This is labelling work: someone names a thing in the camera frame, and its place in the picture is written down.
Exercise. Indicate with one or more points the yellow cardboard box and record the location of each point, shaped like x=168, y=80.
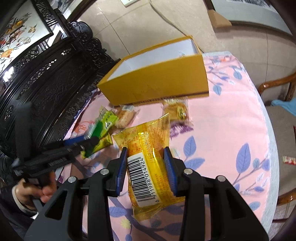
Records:
x=172, y=69

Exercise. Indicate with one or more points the cardboard corner protector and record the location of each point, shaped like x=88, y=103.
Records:
x=217, y=20

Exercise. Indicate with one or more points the framed lotus painting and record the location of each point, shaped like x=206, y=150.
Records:
x=275, y=15

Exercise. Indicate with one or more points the clear rice cracker packet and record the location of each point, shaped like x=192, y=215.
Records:
x=125, y=114

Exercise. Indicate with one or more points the left hand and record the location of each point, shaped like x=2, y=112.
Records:
x=24, y=193

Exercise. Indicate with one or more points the yellow cake packet with barcode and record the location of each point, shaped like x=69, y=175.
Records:
x=148, y=184

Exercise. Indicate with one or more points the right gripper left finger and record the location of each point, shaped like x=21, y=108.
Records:
x=61, y=217

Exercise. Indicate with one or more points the dark carved wooden cabinet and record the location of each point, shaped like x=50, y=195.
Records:
x=57, y=80

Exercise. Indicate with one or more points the pink floral tablecloth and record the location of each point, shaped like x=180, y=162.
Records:
x=231, y=135

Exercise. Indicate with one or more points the blue cloth on chair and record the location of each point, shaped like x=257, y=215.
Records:
x=289, y=106

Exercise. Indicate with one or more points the framed flower picture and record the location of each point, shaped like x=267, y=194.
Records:
x=26, y=28

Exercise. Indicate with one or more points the green snack packet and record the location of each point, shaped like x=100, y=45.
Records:
x=100, y=128

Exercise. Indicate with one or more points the white double wall socket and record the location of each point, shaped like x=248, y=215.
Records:
x=127, y=3

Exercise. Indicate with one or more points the small yellow pastry packet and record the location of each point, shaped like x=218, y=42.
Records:
x=177, y=108

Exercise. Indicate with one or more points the wooden armchair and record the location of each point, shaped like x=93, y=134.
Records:
x=283, y=124

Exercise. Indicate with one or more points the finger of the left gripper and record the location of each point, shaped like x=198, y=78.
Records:
x=75, y=140

